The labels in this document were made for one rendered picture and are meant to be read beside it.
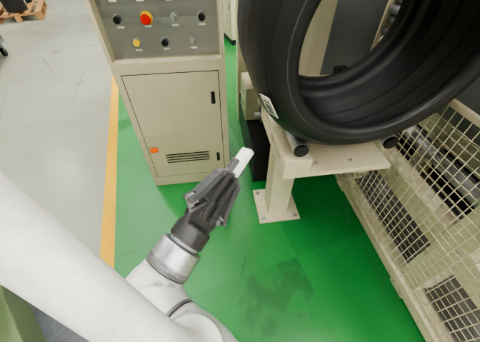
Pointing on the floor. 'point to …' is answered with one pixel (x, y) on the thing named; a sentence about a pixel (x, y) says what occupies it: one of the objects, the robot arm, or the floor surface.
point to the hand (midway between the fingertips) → (239, 162)
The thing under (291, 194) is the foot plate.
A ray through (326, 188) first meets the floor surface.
